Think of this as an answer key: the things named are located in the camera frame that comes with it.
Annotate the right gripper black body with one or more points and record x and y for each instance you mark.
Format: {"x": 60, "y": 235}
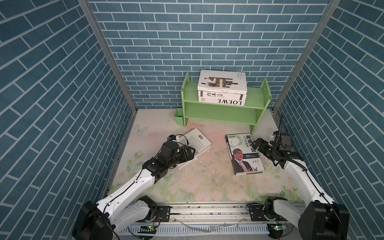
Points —
{"x": 266, "y": 148}

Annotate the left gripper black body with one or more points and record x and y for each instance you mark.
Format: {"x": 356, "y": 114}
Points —
{"x": 183, "y": 157}

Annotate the white magazine with handbag photo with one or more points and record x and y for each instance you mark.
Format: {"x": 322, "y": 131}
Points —
{"x": 196, "y": 140}

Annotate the Chinese book with man portrait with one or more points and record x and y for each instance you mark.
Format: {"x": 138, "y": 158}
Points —
{"x": 244, "y": 157}

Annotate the white-backed heritage culture book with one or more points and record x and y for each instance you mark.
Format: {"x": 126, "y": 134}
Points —
{"x": 221, "y": 95}

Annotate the white Loewe Foundation book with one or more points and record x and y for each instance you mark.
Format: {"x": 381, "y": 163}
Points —
{"x": 220, "y": 101}

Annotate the white booklet with brown bars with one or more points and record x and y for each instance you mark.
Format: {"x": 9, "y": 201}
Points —
{"x": 223, "y": 81}

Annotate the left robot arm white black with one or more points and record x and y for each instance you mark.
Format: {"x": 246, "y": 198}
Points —
{"x": 104, "y": 219}

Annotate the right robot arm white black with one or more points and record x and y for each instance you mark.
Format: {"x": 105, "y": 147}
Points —
{"x": 321, "y": 218}

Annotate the green two-tier shelf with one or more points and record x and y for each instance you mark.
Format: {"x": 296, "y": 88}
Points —
{"x": 251, "y": 113}

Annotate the right circuit board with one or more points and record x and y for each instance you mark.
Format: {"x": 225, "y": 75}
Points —
{"x": 275, "y": 231}

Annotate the circuit board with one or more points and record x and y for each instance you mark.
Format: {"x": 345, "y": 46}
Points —
{"x": 275, "y": 231}
{"x": 147, "y": 230}

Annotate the left circuit board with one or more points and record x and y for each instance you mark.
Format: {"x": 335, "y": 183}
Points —
{"x": 147, "y": 230}

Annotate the aluminium front rail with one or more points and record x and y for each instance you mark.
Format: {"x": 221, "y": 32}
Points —
{"x": 194, "y": 213}

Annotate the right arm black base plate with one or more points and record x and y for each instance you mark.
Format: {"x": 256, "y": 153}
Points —
{"x": 257, "y": 214}

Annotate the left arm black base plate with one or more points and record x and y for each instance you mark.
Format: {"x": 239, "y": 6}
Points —
{"x": 157, "y": 214}

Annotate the white slotted cable duct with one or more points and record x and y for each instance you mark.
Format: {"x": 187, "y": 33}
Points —
{"x": 205, "y": 230}

